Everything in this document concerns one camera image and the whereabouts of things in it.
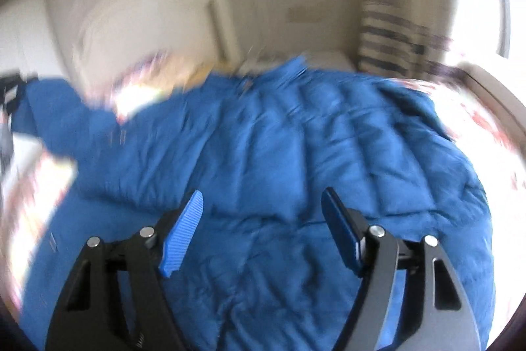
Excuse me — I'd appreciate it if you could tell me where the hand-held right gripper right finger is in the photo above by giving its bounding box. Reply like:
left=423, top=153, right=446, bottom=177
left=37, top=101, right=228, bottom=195
left=321, top=187, right=481, bottom=351

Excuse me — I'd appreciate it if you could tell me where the blue puffer jacket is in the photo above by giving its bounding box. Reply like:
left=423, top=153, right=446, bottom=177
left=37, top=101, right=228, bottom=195
left=10, top=55, right=494, bottom=351

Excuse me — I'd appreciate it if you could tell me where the striped curtain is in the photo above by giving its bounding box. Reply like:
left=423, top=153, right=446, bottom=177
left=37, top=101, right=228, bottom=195
left=355, top=0, right=453, bottom=76

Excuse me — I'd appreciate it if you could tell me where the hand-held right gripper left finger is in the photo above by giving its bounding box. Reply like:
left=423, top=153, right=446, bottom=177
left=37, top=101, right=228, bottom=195
left=44, top=190, right=204, bottom=351

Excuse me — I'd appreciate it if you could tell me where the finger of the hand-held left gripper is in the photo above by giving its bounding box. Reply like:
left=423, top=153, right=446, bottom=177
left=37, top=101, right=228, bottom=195
left=0, top=73, right=39, bottom=119

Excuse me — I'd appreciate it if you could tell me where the floral bed sheet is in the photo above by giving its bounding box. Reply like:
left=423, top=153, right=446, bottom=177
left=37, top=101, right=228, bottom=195
left=0, top=51, right=526, bottom=319

